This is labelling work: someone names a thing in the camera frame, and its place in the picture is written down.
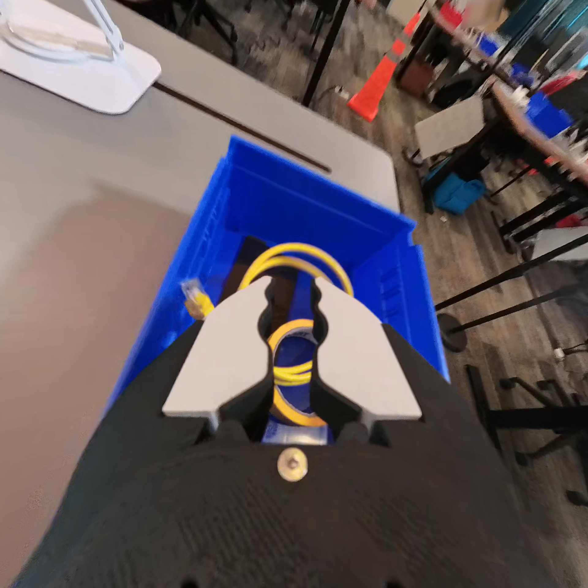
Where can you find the small blue storage bin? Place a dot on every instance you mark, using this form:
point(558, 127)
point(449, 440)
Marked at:
point(546, 115)

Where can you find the grey panel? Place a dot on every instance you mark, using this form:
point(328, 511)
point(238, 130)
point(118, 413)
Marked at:
point(448, 128)

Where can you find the white document stand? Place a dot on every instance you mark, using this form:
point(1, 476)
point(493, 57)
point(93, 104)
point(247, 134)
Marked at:
point(92, 78)

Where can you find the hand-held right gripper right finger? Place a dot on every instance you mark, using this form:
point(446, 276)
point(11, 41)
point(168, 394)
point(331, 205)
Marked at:
point(363, 367)

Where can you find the long wooden desk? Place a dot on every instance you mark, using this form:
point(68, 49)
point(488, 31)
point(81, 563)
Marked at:
point(505, 99)

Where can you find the yellow masking tape roll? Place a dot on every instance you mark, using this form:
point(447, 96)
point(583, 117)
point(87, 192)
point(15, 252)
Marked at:
point(294, 327)

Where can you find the teal bag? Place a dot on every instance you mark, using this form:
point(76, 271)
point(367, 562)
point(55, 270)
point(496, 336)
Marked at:
point(459, 195)

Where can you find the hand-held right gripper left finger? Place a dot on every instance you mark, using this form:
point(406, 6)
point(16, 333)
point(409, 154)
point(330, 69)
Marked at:
point(220, 363)

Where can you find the black floor stand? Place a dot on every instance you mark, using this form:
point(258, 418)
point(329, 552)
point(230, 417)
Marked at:
point(452, 330)

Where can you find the orange traffic cone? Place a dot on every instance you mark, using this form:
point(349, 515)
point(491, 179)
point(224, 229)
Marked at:
point(381, 78)

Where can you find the blue bin with marker sticker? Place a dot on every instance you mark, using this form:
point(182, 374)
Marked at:
point(298, 206)

